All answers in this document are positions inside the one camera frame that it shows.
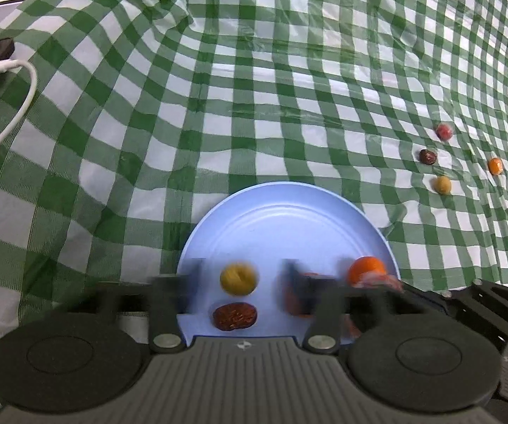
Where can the green checked tablecloth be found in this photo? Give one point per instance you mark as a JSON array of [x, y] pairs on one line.
[[236, 97]]

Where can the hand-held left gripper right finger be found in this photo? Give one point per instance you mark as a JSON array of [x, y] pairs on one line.
[[329, 304]]

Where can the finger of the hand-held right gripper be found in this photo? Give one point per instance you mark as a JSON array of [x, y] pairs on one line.
[[492, 304]]

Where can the small orange in clear wrap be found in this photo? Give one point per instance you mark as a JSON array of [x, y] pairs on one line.
[[495, 166]]

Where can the large bare orange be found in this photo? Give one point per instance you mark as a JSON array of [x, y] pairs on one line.
[[365, 268]]

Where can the red fruit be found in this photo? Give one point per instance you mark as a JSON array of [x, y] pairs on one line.
[[379, 279], [444, 131]]

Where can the light blue plate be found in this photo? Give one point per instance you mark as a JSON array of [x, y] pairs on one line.
[[280, 229]]

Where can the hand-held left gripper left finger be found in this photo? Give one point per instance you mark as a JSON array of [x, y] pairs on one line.
[[165, 300]]

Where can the small yellow round fruit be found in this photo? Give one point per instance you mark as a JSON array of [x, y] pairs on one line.
[[442, 185], [237, 279]]

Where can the dark red jujube date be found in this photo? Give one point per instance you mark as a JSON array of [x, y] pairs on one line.
[[235, 316], [428, 157]]

